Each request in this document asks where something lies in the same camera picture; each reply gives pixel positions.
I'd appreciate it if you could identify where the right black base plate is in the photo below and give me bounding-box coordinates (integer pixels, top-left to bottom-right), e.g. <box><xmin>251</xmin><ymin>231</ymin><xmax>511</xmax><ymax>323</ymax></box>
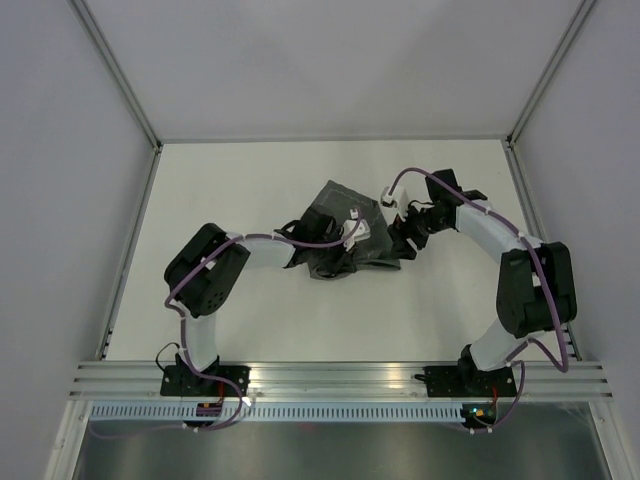
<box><xmin>413</xmin><ymin>363</ymin><xmax>517</xmax><ymax>399</ymax></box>

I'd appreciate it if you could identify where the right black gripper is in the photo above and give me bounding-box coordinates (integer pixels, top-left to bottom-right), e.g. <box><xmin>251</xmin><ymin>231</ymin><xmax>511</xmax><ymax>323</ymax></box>
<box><xmin>386</xmin><ymin>199</ymin><xmax>448</xmax><ymax>261</ymax></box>

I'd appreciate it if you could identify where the white slotted cable duct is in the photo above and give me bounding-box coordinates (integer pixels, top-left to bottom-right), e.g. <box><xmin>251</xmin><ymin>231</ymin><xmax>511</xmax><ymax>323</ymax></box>
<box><xmin>90</xmin><ymin>401</ymin><xmax>464</xmax><ymax>423</ymax></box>

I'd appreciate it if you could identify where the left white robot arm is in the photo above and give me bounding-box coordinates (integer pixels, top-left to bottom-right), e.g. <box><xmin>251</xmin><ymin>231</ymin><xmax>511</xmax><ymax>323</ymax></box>
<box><xmin>164</xmin><ymin>207</ymin><xmax>371</xmax><ymax>396</ymax></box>

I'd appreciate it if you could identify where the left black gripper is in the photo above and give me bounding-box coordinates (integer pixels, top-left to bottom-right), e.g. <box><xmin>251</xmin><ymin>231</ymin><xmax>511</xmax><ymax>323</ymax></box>
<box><xmin>310</xmin><ymin>228</ymin><xmax>357</xmax><ymax>277</ymax></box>

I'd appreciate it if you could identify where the right aluminium frame post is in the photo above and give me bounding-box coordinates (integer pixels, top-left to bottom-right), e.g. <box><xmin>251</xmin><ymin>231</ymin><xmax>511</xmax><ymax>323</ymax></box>
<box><xmin>504</xmin><ymin>0</ymin><xmax>601</xmax><ymax>146</ymax></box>

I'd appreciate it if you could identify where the purple cable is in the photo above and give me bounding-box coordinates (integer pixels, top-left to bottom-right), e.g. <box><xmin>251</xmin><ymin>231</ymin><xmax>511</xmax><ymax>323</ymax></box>
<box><xmin>388</xmin><ymin>167</ymin><xmax>572</xmax><ymax>435</ymax></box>
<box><xmin>89</xmin><ymin>207</ymin><xmax>364</xmax><ymax>441</ymax></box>

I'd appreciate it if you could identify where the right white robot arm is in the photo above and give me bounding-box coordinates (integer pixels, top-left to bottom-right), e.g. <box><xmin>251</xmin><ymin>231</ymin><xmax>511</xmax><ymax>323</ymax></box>
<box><xmin>380</xmin><ymin>169</ymin><xmax>577</xmax><ymax>398</ymax></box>

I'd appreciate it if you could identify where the grey cloth napkin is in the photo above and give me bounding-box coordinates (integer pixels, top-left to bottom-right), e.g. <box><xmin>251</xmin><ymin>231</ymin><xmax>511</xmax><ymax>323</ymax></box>
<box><xmin>291</xmin><ymin>180</ymin><xmax>401</xmax><ymax>280</ymax></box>

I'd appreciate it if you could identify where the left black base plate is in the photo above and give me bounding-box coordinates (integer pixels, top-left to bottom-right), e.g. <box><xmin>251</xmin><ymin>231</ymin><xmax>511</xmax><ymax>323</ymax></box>
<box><xmin>160</xmin><ymin>364</ymin><xmax>251</xmax><ymax>398</ymax></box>

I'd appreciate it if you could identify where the left aluminium frame post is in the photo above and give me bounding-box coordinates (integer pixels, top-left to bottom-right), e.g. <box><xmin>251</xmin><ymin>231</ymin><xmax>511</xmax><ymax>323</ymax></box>
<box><xmin>69</xmin><ymin>0</ymin><xmax>164</xmax><ymax>151</ymax></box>

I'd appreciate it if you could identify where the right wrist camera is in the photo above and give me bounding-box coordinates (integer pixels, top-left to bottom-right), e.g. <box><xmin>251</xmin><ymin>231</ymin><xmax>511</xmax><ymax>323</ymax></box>
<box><xmin>379</xmin><ymin>186</ymin><xmax>409</xmax><ymax>225</ymax></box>

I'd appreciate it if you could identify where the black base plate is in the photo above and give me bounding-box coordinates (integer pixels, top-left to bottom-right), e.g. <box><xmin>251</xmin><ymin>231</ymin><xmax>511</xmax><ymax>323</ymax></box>
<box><xmin>413</xmin><ymin>363</ymin><xmax>517</xmax><ymax>399</ymax></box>
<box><xmin>160</xmin><ymin>364</ymin><xmax>251</xmax><ymax>398</ymax></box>

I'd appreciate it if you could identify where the aluminium frame post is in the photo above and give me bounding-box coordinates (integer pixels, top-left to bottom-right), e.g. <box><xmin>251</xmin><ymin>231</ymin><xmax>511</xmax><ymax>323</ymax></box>
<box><xmin>69</xmin><ymin>0</ymin><xmax>164</xmax><ymax>151</ymax></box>
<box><xmin>504</xmin><ymin>0</ymin><xmax>601</xmax><ymax>146</ymax></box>

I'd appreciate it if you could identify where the aluminium mounting rail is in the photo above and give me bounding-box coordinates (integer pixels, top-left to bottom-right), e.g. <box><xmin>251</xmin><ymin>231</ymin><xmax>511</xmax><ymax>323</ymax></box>
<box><xmin>68</xmin><ymin>361</ymin><xmax>613</xmax><ymax>403</ymax></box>

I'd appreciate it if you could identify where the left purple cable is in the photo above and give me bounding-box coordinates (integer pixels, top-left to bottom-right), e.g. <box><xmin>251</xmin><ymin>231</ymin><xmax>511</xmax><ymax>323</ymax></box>
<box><xmin>89</xmin><ymin>207</ymin><xmax>364</xmax><ymax>441</ymax></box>

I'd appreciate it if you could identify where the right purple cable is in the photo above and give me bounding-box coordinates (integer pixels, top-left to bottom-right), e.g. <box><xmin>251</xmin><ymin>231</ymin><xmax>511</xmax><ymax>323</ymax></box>
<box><xmin>388</xmin><ymin>167</ymin><xmax>572</xmax><ymax>435</ymax></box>

